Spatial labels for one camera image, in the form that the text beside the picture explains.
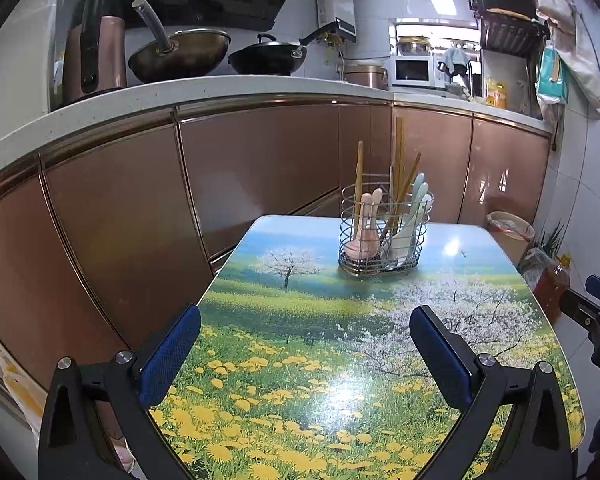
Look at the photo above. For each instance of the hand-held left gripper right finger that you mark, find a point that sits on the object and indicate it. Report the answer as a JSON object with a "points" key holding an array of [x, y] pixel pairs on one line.
{"points": [[440, 355]]}

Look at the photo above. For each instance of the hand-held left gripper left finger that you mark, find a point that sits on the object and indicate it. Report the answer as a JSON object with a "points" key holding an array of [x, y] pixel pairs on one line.
{"points": [[172, 355]]}

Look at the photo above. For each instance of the white ceramic spoon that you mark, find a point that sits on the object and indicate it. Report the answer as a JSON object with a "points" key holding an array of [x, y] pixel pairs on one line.
{"points": [[402, 245]]}

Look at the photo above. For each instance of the pale pink ceramic spoon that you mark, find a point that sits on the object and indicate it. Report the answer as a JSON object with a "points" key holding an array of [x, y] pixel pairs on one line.
{"points": [[376, 210]]}

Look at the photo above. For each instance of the amber oil bottle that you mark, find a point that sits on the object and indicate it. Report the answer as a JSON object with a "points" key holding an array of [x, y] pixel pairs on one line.
{"points": [[550, 290]]}

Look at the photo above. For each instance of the bag of green onions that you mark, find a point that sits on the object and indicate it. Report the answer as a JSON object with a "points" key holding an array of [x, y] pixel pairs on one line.
{"points": [[540, 260]]}

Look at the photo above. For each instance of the beige trash bin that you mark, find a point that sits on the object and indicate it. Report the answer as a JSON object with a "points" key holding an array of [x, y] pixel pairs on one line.
{"points": [[512, 232]]}

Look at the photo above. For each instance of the copper kitchen cabinets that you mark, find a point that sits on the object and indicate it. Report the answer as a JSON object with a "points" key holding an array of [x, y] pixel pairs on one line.
{"points": [[130, 220]]}

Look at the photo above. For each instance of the white yellow plastic bag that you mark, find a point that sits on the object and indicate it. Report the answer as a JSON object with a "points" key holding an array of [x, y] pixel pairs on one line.
{"points": [[20, 390]]}

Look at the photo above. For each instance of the teal hanging bag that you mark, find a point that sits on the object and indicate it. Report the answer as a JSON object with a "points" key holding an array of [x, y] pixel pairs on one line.
{"points": [[554, 77]]}

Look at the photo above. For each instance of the yellow oil bottle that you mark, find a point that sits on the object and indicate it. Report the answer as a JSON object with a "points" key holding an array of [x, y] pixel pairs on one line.
{"points": [[496, 94]]}

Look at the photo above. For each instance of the white hanging bag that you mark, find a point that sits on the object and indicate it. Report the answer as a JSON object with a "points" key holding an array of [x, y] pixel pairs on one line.
{"points": [[580, 60]]}

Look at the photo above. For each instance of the grey cloth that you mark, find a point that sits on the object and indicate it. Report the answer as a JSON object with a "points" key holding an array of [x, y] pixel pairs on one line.
{"points": [[455, 60]]}

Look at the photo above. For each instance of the white microwave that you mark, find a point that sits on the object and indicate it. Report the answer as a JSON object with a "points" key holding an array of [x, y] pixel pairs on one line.
{"points": [[412, 71]]}

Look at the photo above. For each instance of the black dish rack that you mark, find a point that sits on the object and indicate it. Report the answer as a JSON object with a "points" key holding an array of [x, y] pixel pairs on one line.
{"points": [[510, 15]]}

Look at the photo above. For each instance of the rose gold rice cooker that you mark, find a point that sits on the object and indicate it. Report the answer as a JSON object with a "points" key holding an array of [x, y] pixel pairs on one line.
{"points": [[365, 75]]}

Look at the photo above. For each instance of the brass wok with lid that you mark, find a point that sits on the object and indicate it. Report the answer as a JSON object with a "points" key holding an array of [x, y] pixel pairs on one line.
{"points": [[190, 57]]}

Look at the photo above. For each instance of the rose gold thermos kettle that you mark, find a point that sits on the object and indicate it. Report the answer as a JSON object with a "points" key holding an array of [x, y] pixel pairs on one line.
{"points": [[110, 55]]}

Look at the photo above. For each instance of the glass pot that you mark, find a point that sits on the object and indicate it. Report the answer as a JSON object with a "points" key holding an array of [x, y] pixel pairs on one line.
{"points": [[415, 46]]}

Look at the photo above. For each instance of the black wok with lid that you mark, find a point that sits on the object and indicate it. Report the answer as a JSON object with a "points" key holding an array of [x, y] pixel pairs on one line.
{"points": [[265, 57]]}

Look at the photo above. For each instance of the white water heater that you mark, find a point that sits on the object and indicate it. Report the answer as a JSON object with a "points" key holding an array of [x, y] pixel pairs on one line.
{"points": [[336, 10]]}

